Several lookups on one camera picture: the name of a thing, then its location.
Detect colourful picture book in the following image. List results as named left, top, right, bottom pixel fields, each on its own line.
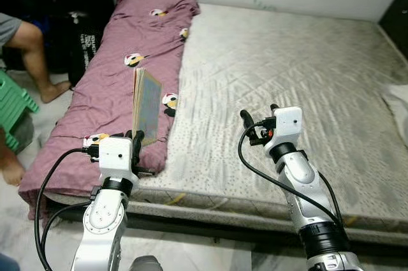
left=132, top=67, right=163, bottom=149

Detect white pillow with lettering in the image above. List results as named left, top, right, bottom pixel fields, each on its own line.
left=381, top=83, right=408, bottom=115

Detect white quilted mattress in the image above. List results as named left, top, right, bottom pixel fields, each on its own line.
left=45, top=3, right=408, bottom=233

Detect blue fabric item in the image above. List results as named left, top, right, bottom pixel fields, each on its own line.
left=32, top=17, right=52, bottom=37

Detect green plastic stool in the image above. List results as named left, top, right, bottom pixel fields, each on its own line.
left=0, top=70, right=39, bottom=152

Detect person bare leg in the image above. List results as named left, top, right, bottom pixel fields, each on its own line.
left=0, top=147, right=27, bottom=187
left=3, top=21, right=72, bottom=104

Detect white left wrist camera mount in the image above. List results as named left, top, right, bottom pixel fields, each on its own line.
left=97, top=136, right=136, bottom=182

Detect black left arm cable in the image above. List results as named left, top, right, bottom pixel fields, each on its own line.
left=35, top=145, right=101, bottom=271

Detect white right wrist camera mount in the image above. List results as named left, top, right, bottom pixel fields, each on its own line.
left=263, top=106, right=303, bottom=154

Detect black bag white lettering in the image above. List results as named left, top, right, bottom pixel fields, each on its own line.
left=67, top=10, right=109, bottom=88

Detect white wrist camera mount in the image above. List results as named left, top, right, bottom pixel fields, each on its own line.
left=97, top=136, right=136, bottom=182
left=263, top=106, right=303, bottom=154

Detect grey shorts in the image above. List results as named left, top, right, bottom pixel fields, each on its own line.
left=0, top=13, right=23, bottom=47

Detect purple penguin print quilt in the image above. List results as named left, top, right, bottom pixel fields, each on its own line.
left=19, top=0, right=201, bottom=221

